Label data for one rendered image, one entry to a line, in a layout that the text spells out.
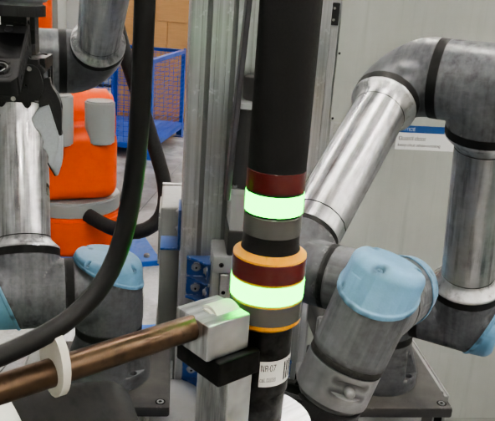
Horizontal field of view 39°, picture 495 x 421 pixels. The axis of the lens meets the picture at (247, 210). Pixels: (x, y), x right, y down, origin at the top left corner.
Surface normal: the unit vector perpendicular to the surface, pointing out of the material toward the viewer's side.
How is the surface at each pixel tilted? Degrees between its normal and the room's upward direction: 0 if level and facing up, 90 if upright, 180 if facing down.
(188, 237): 90
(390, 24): 90
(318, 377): 76
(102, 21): 146
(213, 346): 90
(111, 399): 29
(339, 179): 38
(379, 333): 90
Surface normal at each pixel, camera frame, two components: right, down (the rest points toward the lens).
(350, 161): 0.20, -0.55
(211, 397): -0.76, 0.15
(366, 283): -0.54, -0.02
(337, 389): 0.10, 0.31
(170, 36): -0.11, 0.30
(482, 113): -0.42, 0.52
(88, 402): 0.50, -0.73
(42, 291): 0.27, -0.14
